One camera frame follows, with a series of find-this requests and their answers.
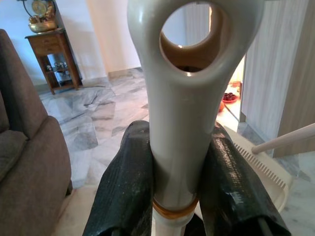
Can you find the orange fruit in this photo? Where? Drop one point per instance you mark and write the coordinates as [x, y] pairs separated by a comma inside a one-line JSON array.
[[221, 107]]

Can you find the brass bowl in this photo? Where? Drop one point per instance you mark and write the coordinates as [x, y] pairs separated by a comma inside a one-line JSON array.
[[43, 27]]

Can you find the light wood cabinet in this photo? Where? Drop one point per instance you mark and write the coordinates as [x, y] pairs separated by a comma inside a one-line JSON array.
[[283, 73]]

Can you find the dark brown fabric sofa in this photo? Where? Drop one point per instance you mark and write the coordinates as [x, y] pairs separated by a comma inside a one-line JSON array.
[[29, 159]]

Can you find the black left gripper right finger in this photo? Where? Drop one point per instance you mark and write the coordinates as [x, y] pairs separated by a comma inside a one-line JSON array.
[[233, 196]]

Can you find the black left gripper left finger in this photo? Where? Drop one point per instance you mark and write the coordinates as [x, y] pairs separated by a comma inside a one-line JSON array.
[[123, 191]]

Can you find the dark wooden side table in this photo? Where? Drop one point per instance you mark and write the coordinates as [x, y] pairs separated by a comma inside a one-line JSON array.
[[45, 44]]

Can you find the gold decorative plate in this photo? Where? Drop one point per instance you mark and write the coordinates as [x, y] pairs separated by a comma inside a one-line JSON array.
[[39, 6]]

